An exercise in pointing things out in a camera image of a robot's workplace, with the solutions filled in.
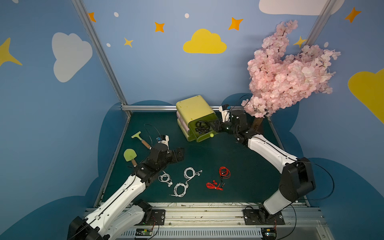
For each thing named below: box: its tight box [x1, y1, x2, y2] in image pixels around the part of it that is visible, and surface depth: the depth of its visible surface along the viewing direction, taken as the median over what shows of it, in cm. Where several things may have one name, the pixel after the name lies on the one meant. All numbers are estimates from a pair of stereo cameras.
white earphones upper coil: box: [183, 167, 203, 183], surface depth 91 cm
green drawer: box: [188, 113, 219, 142], surface depth 93 cm
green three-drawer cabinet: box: [176, 95, 218, 143], surface depth 96 cm
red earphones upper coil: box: [219, 166, 231, 179], surface depth 90 cm
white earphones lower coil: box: [169, 182, 189, 198], surface depth 84 cm
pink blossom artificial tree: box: [242, 20, 341, 129], surface depth 68 cm
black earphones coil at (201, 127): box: [195, 122, 211, 135], surface depth 93 cm
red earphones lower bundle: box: [206, 180, 224, 191], surface depth 86 cm
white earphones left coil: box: [158, 170, 173, 187], surface depth 88 cm
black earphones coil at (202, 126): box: [195, 120, 210, 134], surface depth 93 cm
